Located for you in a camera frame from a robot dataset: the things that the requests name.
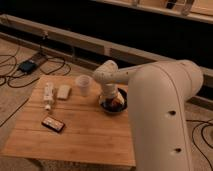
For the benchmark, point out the white sponge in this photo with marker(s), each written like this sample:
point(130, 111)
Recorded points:
point(63, 92)

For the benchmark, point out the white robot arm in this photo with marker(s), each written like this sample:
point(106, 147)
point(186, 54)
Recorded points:
point(156, 96)

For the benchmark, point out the orange item in bowl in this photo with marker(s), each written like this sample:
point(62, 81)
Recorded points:
point(114, 103)

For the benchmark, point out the black bowl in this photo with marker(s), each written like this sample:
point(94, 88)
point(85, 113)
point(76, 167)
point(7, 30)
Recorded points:
point(122, 95)

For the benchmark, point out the translucent plastic cup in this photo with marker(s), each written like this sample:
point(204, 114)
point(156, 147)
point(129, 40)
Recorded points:
point(83, 82)

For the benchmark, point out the white tube bottle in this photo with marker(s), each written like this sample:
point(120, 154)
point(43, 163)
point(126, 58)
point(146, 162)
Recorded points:
point(48, 96)

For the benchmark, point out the wooden table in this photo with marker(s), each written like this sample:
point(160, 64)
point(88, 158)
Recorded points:
point(89, 136)

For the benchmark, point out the black rectangular box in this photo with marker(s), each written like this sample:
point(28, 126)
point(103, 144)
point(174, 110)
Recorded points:
point(53, 124)

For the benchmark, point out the black power adapter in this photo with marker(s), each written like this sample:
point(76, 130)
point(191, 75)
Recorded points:
point(27, 67)

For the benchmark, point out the long wooden rail frame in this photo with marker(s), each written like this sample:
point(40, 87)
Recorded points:
point(137, 39)

